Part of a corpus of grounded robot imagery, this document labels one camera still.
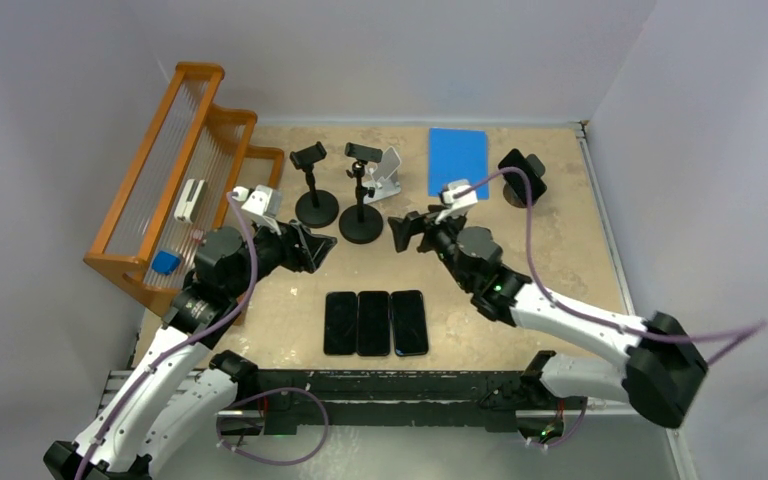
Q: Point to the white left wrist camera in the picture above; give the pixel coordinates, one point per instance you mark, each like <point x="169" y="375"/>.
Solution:
<point x="261" y="205"/>

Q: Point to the blue object on rack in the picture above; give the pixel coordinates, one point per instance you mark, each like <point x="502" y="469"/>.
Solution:
<point x="165" y="262"/>

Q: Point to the black tall phone stand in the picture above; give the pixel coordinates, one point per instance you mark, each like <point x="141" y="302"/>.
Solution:
<point x="361" y="223"/>

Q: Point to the blue rectangular mat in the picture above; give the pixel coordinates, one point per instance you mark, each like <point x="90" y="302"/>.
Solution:
<point x="456" y="154"/>

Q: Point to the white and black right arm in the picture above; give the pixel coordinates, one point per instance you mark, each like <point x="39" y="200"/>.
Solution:
<point x="649" y="363"/>

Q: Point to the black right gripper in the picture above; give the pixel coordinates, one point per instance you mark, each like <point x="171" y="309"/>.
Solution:
<point x="403" y="230"/>

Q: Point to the orange wooden rack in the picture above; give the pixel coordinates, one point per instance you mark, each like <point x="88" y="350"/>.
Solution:
<point x="189" y="136"/>

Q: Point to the black round-base phone stand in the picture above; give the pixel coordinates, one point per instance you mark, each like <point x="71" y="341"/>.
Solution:
<point x="316" y="208"/>

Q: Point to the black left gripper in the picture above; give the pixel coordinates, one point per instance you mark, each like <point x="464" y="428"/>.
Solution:
<point x="301" y="249"/>

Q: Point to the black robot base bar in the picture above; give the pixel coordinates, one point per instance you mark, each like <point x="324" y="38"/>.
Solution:
<point x="496" y="401"/>

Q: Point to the black phone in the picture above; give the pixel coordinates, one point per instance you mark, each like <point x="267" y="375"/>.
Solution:
<point x="524" y="178"/>
<point x="408" y="319"/>
<point x="373" y="323"/>

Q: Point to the white device on rack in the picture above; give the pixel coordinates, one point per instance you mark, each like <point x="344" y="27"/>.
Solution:
<point x="188" y="204"/>

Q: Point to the white folding phone stand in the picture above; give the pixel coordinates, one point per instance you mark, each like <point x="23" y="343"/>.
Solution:
<point x="384" y="176"/>

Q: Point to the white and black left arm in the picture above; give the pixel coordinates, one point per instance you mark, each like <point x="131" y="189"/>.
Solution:
<point x="180" y="383"/>

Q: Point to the black smartphone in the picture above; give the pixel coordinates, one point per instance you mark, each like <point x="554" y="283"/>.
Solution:
<point x="340" y="323"/>

